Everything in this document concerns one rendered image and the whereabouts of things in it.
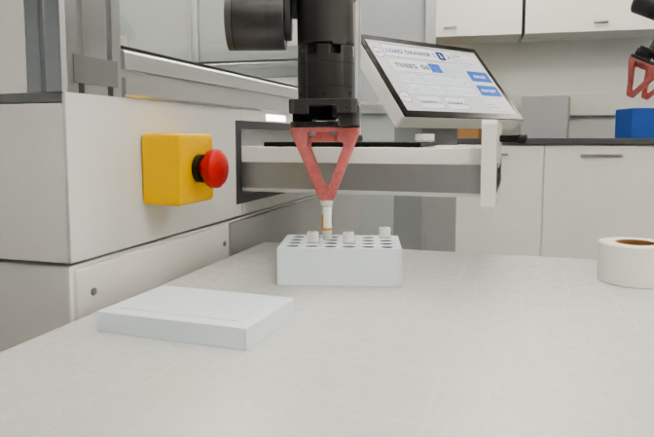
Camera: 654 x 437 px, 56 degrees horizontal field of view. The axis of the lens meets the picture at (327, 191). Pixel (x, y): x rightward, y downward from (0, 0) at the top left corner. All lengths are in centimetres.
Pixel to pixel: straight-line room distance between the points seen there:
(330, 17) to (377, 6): 195
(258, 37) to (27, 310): 33
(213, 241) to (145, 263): 15
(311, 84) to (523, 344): 31
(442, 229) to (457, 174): 114
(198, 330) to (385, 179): 40
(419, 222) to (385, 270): 124
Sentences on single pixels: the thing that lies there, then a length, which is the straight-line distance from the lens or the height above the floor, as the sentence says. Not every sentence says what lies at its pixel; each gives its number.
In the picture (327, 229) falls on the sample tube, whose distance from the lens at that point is 63.
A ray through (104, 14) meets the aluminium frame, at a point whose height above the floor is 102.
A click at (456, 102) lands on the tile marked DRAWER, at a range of 182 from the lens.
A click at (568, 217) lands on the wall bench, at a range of 382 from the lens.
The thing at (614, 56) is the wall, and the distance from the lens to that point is 458.
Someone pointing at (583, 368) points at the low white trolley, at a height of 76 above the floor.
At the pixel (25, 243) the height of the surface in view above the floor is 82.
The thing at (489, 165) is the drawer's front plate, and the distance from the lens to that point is 75.
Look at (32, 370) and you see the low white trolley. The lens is 45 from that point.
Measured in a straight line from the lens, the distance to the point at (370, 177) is 79.
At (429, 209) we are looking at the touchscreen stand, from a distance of 186.
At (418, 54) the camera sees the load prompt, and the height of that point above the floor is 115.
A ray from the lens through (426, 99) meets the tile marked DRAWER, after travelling 174.
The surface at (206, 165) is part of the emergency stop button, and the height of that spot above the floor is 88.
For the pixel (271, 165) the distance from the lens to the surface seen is 83.
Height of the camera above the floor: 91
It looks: 5 degrees down
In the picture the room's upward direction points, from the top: straight up
